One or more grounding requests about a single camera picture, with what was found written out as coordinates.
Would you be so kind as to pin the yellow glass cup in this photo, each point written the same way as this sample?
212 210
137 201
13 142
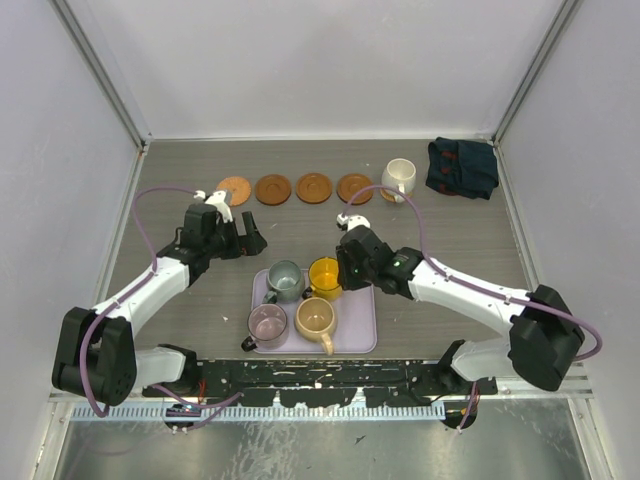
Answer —
323 277

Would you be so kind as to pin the lavender plastic tray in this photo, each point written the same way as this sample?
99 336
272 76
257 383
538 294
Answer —
355 332

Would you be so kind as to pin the woven rattan coaster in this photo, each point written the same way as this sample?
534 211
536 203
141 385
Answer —
394 195
238 187

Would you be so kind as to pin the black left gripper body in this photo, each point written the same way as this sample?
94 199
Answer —
225 243

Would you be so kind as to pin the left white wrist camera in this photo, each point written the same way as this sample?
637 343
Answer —
220 199

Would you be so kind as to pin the brown wooden coaster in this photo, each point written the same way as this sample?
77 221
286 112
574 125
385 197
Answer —
349 186
314 188
273 189

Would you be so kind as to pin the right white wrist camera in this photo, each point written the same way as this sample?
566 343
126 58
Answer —
349 222

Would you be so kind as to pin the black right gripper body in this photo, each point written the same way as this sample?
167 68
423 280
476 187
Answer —
353 276

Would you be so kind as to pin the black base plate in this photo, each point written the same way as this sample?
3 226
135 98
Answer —
323 383

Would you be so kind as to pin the white slotted cable duct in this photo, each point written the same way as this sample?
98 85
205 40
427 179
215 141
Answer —
170 411

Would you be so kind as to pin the grey ceramic mug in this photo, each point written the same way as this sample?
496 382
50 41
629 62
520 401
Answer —
285 283

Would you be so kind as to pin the beige ceramic mug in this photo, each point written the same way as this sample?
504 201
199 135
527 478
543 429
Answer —
316 321

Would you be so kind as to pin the white speckled ceramic mug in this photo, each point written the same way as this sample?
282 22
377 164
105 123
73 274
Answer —
399 174

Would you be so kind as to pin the dark blue folded cloth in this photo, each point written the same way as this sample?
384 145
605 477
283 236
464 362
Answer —
462 168

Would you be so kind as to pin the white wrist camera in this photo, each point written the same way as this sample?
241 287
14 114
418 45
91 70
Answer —
349 222
220 199

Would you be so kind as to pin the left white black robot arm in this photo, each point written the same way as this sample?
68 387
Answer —
96 356

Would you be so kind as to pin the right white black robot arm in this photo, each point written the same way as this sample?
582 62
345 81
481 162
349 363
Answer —
536 339

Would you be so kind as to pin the pink ceramic mug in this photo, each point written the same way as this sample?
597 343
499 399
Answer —
268 328

